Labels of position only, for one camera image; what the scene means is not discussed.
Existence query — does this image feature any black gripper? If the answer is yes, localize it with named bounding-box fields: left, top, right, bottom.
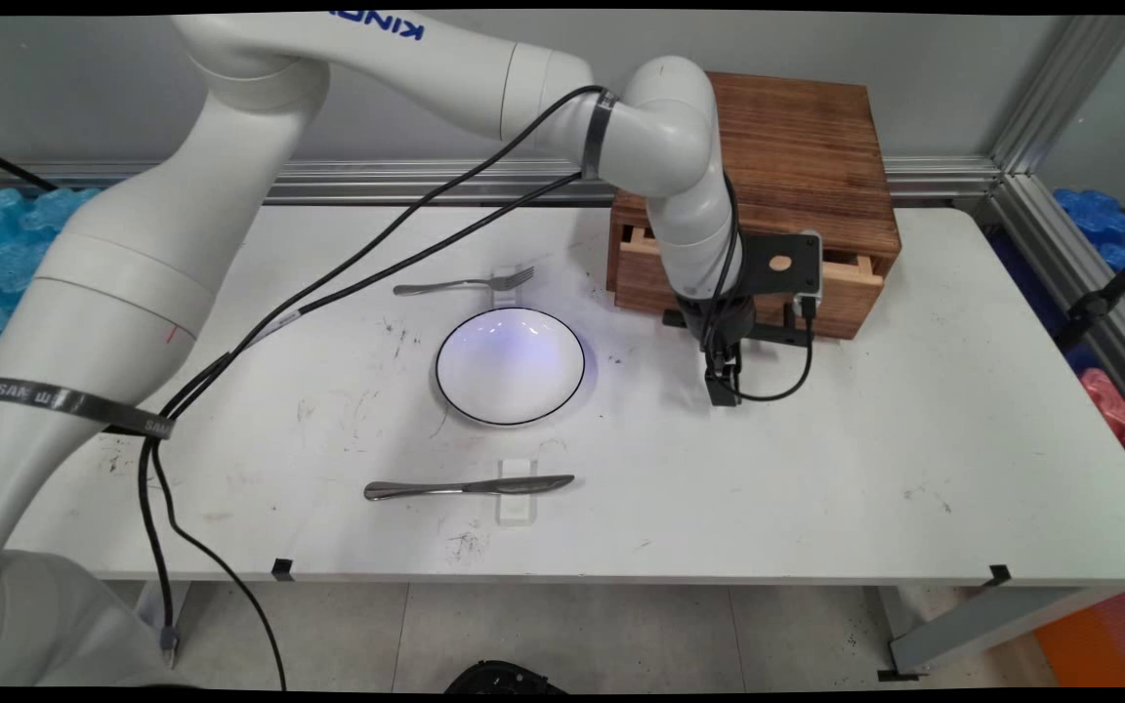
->
left=677, top=291, right=757, bottom=407

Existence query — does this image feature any wooden drawer with black handle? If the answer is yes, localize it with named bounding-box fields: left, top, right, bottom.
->
left=615, top=223, right=888, bottom=349

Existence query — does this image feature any white plate with black rim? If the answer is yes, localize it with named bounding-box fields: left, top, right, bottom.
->
left=435, top=307, right=588, bottom=428

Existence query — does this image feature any brown wooden drawer cabinet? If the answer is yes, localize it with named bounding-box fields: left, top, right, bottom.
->
left=605, top=70, right=904, bottom=294

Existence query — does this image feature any clear knife rest block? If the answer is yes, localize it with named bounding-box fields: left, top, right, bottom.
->
left=496, top=456, right=540, bottom=526

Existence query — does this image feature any silver metal fork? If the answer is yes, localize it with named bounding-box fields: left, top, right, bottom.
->
left=393, top=265, right=536, bottom=298

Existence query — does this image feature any silver metal knife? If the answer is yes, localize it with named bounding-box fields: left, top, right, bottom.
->
left=363, top=474, right=577, bottom=503

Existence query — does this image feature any grey table leg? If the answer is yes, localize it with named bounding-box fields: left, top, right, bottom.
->
left=131, top=581, right=194, bottom=645
left=877, top=584, right=1125, bottom=682

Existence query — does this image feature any black round floor object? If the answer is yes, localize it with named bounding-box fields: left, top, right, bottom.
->
left=443, top=660, right=569, bottom=695

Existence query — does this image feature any red plastic bag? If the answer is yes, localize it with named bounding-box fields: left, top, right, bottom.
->
left=1079, top=368, right=1125, bottom=449

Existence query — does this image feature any black tripod stand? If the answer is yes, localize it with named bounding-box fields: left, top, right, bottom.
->
left=1051, top=203, right=1125, bottom=354

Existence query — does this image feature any blue bubble wrap sheet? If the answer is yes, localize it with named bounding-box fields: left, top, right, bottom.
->
left=1051, top=187, right=1125, bottom=329
left=0, top=186, right=104, bottom=378

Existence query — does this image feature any orange box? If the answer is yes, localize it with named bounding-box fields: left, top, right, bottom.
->
left=1030, top=586, right=1125, bottom=688

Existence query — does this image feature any black camera usb cable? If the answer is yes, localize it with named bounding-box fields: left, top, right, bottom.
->
left=715, top=297, right=817, bottom=404

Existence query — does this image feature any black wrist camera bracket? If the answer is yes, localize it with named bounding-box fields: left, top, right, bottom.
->
left=736, top=231, right=810, bottom=300

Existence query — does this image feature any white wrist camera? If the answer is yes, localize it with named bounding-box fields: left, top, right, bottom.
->
left=793, top=229, right=825, bottom=319

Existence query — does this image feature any plain black velcro strap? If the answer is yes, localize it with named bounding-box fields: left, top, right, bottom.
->
left=579, top=89, right=619, bottom=183

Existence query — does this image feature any horizontal aluminium frame rail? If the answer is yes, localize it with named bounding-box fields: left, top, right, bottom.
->
left=0, top=156, right=1003, bottom=207

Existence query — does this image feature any slanted aluminium side rail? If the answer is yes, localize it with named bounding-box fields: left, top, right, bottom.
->
left=986, top=174, right=1125, bottom=442

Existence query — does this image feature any upright aluminium frame post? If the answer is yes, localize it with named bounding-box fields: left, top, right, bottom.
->
left=986, top=14, right=1125, bottom=178

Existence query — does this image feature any black velcro strap with print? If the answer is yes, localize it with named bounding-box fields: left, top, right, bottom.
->
left=0, top=376, right=177, bottom=441

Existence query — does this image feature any thin black background cable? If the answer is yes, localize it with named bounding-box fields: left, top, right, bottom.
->
left=0, top=140, right=60, bottom=193

